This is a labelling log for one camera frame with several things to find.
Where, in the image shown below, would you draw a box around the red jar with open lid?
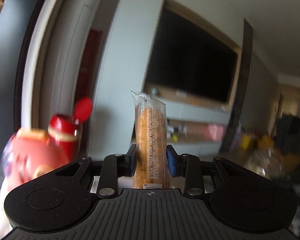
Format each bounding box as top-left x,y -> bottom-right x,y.
47,97 -> 94,161

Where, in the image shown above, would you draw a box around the clear-wrapped bread roll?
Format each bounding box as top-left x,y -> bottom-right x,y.
131,90 -> 172,189

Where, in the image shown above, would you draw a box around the dark hanging clothes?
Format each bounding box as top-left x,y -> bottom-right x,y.
274,113 -> 300,156

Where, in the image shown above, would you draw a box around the large red snack bag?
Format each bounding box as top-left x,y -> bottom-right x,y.
2,127 -> 71,188

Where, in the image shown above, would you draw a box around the dark red door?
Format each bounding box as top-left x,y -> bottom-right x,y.
77,29 -> 103,121

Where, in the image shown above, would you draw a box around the pink cloth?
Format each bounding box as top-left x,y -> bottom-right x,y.
207,123 -> 226,143

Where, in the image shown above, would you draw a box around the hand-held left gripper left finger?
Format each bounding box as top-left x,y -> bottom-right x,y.
54,144 -> 137,200

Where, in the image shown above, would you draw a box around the clear bag of snacks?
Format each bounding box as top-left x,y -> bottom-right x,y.
240,129 -> 300,178

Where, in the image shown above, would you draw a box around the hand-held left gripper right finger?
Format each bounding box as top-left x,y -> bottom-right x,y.
166,144 -> 268,199

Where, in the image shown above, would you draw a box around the cluster of small white items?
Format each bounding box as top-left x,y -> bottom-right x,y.
166,123 -> 188,142

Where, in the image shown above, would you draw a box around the black television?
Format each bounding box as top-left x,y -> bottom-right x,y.
143,6 -> 238,103

